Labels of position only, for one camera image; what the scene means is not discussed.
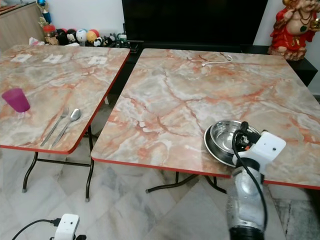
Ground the white paper label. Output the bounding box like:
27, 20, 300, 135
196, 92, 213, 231
88, 56, 109, 66

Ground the black white round toy figure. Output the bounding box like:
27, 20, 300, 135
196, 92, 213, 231
66, 28, 78, 46

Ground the stainless steel plate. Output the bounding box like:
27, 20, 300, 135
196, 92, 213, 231
203, 121, 248, 168

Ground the purple plastic cup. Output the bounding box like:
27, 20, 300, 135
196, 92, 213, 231
2, 87, 31, 113

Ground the red lidded jar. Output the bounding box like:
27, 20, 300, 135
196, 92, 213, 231
43, 24, 59, 46

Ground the light wooden cabinet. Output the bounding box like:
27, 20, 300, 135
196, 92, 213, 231
0, 2, 46, 50

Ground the white cable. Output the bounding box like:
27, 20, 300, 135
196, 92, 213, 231
201, 53, 234, 67

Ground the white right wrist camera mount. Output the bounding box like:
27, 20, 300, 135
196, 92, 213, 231
249, 131, 287, 171

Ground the red laughing Buddha statue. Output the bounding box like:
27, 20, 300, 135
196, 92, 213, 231
267, 0, 320, 62

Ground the black television screen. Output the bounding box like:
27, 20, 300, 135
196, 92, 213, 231
122, 0, 270, 46

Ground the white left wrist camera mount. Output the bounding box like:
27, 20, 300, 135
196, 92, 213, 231
54, 213, 80, 240

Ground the blue ball ornament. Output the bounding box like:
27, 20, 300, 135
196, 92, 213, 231
36, 0, 53, 25

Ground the marble pattern folding table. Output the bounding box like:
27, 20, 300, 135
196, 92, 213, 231
91, 47, 320, 195
0, 44, 131, 202

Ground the red yellow round toy figure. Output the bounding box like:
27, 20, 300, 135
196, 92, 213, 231
87, 29, 100, 46

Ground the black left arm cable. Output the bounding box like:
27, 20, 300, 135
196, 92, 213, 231
11, 218, 62, 240

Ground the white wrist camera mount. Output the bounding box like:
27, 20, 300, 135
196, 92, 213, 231
54, 213, 80, 240
249, 131, 287, 171

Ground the stainless steel bowl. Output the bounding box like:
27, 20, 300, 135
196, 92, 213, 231
209, 119, 251, 159

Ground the steel fork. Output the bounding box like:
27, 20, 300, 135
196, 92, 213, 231
40, 105, 70, 147

